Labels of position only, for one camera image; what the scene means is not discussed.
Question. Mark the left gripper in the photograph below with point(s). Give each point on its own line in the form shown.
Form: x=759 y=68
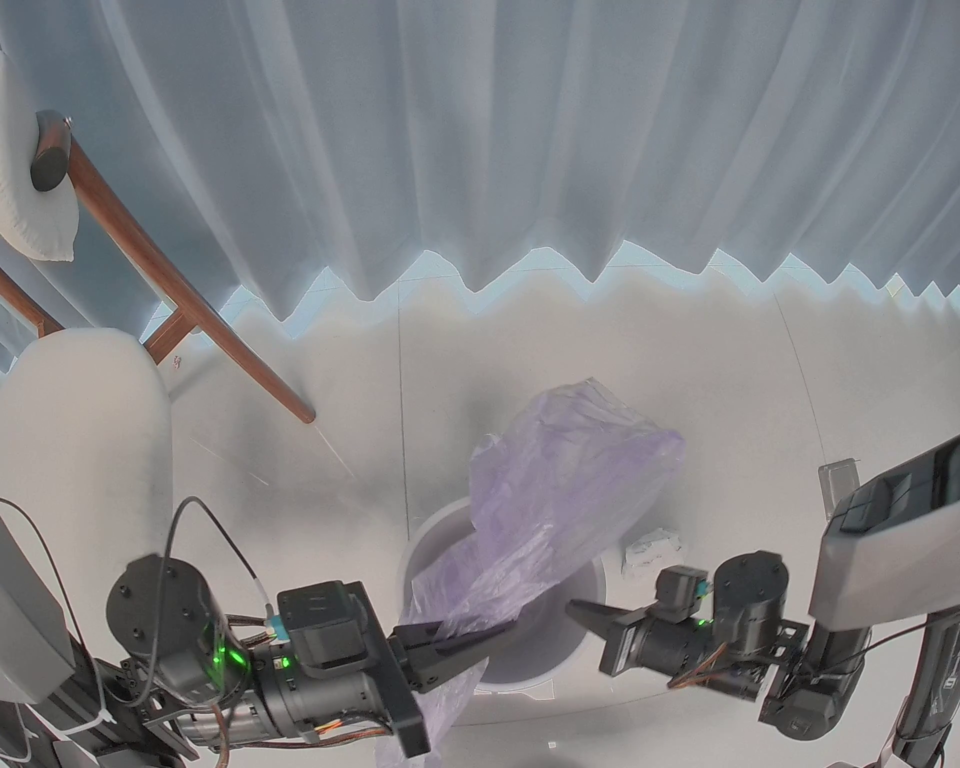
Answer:
x=330 y=697

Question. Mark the purple plastic bag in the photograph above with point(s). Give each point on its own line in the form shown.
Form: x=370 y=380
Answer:
x=555 y=480

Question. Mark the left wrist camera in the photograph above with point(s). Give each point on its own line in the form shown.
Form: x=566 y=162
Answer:
x=322 y=622

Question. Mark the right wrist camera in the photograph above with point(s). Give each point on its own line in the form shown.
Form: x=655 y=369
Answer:
x=681 y=589

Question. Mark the white trash bin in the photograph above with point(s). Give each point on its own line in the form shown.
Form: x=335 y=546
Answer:
x=559 y=637

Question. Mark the white curtain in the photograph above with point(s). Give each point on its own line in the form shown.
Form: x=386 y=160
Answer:
x=480 y=135

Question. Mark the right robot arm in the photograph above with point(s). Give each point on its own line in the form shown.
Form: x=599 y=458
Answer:
x=750 y=592

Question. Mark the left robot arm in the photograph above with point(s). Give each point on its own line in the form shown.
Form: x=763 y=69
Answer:
x=157 y=607

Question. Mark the white paper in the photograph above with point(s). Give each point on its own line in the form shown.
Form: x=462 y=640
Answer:
x=651 y=551

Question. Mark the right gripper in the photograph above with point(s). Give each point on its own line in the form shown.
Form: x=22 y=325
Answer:
x=664 y=643

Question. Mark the white cushioned wooden chair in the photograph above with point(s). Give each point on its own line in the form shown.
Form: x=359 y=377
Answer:
x=82 y=420

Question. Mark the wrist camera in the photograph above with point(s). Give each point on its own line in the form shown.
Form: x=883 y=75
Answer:
x=681 y=589
x=322 y=622

